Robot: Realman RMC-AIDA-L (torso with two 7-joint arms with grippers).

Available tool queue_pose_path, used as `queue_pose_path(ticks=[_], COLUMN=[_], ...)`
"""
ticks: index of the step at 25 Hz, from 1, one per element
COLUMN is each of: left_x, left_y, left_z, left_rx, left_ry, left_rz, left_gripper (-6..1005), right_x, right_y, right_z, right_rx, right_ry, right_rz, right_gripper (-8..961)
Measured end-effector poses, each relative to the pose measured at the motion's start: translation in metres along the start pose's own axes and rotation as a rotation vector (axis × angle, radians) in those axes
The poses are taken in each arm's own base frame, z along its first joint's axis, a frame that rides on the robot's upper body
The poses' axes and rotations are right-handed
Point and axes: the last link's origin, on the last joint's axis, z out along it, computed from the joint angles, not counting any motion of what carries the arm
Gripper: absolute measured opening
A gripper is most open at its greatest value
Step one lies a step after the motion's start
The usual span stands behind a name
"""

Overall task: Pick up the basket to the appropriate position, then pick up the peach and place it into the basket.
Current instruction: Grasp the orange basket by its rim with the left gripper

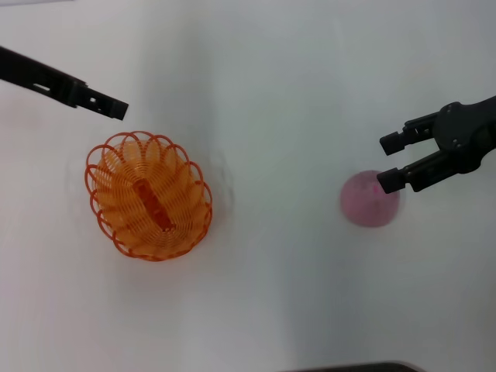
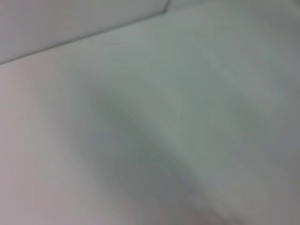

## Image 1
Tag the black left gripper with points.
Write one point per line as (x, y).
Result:
(23, 69)

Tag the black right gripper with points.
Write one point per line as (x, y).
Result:
(461, 131)

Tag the pink fuzzy peach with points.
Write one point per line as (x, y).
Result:
(366, 205)

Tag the dark robot torso edge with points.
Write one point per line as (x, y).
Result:
(368, 367)

